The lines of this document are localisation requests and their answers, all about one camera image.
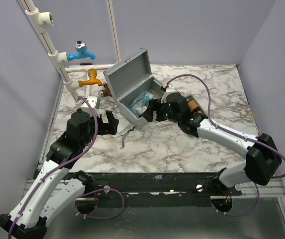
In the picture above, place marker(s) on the blue plastic faucet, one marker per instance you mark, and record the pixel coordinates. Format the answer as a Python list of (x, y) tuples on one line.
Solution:
[(82, 52)]

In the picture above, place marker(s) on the white blue tube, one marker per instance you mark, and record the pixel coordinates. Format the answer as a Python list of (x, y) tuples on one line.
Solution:
[(141, 110)]

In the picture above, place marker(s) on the blue alcohol pad bag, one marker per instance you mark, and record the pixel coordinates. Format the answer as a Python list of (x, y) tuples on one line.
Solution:
[(147, 95)]

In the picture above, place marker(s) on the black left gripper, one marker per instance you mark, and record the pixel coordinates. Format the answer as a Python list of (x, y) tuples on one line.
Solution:
[(110, 128)]

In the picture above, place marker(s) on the orange plastic faucet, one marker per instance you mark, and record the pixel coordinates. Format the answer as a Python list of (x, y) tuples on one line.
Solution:
[(92, 74)]

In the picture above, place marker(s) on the brown medicine bottle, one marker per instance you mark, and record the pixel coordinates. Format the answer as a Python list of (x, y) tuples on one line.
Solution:
[(194, 106)]

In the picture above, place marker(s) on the blue white bandage roll pack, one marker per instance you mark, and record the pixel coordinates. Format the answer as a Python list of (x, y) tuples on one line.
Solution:
[(137, 104)]

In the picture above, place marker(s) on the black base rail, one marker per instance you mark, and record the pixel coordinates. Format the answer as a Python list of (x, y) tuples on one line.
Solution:
[(144, 190)]

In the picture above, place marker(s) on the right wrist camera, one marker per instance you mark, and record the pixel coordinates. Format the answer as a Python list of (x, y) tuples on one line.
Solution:
[(168, 89)]

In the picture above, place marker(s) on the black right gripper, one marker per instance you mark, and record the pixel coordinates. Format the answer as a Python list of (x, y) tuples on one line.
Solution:
[(158, 111)]

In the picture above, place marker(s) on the grey plastic tray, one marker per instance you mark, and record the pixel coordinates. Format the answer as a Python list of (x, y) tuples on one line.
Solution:
[(190, 112)]

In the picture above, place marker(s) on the brown faucet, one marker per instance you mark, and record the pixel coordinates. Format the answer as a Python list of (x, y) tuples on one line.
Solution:
[(105, 91)]

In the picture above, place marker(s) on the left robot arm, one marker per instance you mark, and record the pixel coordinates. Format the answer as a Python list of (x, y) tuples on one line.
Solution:
[(30, 219)]

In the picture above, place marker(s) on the grey metal medicine box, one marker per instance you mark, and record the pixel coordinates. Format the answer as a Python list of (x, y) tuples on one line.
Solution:
[(129, 78)]

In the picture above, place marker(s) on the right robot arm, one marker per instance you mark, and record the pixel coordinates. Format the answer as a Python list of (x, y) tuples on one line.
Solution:
[(259, 152)]

